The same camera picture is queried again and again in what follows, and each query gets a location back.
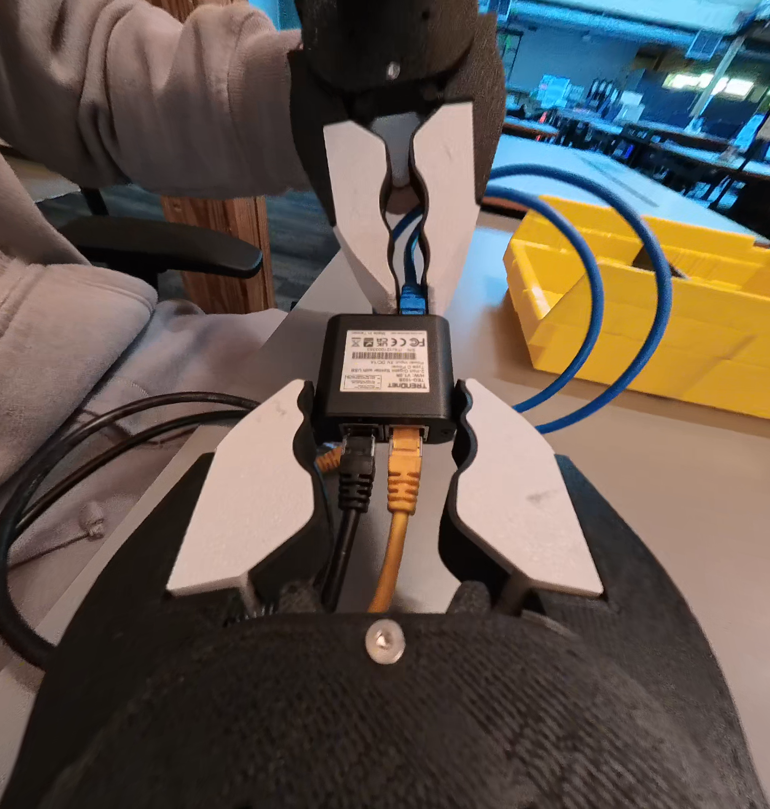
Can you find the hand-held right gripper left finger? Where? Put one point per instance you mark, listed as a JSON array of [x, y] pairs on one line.
[[252, 499]]

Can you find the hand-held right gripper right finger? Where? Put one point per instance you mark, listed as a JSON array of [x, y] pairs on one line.
[[517, 499]]

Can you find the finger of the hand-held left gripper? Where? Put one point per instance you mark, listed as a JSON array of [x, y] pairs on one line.
[[356, 202], [451, 202]]

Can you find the black network switch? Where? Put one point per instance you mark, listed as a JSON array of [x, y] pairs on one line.
[[385, 354]]

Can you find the person's left forearm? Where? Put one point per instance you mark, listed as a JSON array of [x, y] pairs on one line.
[[138, 88]]

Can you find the black office chair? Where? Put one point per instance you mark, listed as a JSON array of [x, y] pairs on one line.
[[163, 246]]

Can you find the yellow plastic bin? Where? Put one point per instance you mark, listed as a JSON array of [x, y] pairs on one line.
[[644, 328]]

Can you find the background work tables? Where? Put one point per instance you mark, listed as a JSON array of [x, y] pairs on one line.
[[663, 145]]

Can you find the wooden post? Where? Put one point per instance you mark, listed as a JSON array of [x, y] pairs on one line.
[[227, 253]]

